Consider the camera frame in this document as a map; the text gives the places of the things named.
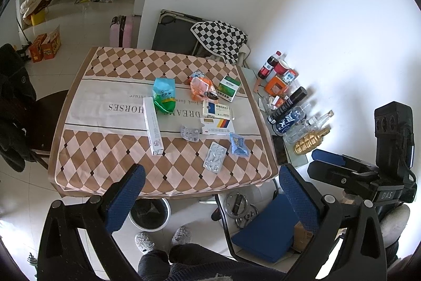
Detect right grey slipper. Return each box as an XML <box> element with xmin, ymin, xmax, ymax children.
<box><xmin>171</xmin><ymin>225</ymin><xmax>191</xmax><ymax>247</ymax></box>

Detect checkered brown tablecloth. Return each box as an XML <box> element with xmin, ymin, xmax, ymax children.
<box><xmin>48</xmin><ymin>47</ymin><xmax>278</xmax><ymax>198</ymax></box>

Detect gold grenade bottle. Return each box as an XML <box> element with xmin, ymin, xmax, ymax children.
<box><xmin>293</xmin><ymin>127</ymin><xmax>330</xmax><ymax>155</ymax></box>

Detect orange cardboard box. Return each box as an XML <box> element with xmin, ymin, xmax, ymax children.
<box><xmin>28</xmin><ymin>26</ymin><xmax>61</xmax><ymax>63</ymax></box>

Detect left grey slipper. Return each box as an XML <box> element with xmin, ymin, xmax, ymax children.
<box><xmin>134</xmin><ymin>232</ymin><xmax>155</xmax><ymax>255</ymax></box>

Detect checkered black white cloth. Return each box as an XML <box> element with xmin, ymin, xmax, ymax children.
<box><xmin>191</xmin><ymin>21</ymin><xmax>248</xmax><ymax>64</ymax></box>

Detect blue seat cushion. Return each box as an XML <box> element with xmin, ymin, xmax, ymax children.
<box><xmin>231</xmin><ymin>194</ymin><xmax>298</xmax><ymax>263</ymax></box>

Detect grey slipper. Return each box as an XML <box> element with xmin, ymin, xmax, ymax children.
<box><xmin>171</xmin><ymin>225</ymin><xmax>191</xmax><ymax>247</ymax></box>
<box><xmin>134</xmin><ymin>232</ymin><xmax>155</xmax><ymax>255</ymax></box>

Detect red cola bottle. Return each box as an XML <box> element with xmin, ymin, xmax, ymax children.
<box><xmin>258</xmin><ymin>51</ymin><xmax>282</xmax><ymax>80</ymax></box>

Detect orange plastic bag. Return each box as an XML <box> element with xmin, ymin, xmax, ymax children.
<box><xmin>189</xmin><ymin>70</ymin><xmax>219</xmax><ymax>103</ymax></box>

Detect striped white medicine box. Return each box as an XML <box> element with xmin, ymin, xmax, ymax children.
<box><xmin>200</xmin><ymin>118</ymin><xmax>235</xmax><ymax>135</ymax></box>

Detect black spray can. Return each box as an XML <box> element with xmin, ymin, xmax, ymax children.
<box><xmin>267</xmin><ymin>86</ymin><xmax>308</xmax><ymax>125</ymax></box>

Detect teal green snack bag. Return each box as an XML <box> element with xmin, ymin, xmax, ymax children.
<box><xmin>153</xmin><ymin>78</ymin><xmax>176</xmax><ymax>114</ymax></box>

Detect long white medicine box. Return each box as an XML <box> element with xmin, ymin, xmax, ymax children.
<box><xmin>143</xmin><ymin>97</ymin><xmax>164</xmax><ymax>155</ymax></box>

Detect blue white medicine box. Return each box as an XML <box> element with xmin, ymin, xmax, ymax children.
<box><xmin>203</xmin><ymin>101</ymin><xmax>235</xmax><ymax>120</ymax></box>

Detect silver weight plates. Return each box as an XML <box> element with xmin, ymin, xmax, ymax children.
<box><xmin>223</xmin><ymin>192</ymin><xmax>259</xmax><ymax>230</ymax></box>

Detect large silver blister pack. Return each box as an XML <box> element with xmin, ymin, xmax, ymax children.
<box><xmin>203</xmin><ymin>142</ymin><xmax>227</xmax><ymax>174</ymax></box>

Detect small silver blister pack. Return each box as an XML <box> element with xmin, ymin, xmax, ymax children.
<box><xmin>180</xmin><ymin>126</ymin><xmax>201</xmax><ymax>143</ymax></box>

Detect dark folding cot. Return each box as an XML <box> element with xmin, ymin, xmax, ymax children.
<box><xmin>152</xmin><ymin>9</ymin><xmax>206</xmax><ymax>56</ymax></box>

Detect pink suitcase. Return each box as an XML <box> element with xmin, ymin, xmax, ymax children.
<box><xmin>109</xmin><ymin>15</ymin><xmax>133</xmax><ymax>48</ymax></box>

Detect white trash bin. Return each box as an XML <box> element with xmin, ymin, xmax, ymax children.
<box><xmin>129</xmin><ymin>198</ymin><xmax>171</xmax><ymax>233</ymax></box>

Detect green white medicine box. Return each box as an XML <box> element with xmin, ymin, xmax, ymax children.
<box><xmin>216</xmin><ymin>76</ymin><xmax>241</xmax><ymax>102</ymax></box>

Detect blue foil wrapper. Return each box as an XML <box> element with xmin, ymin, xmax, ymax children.
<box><xmin>230</xmin><ymin>133</ymin><xmax>250</xmax><ymax>157</ymax></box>

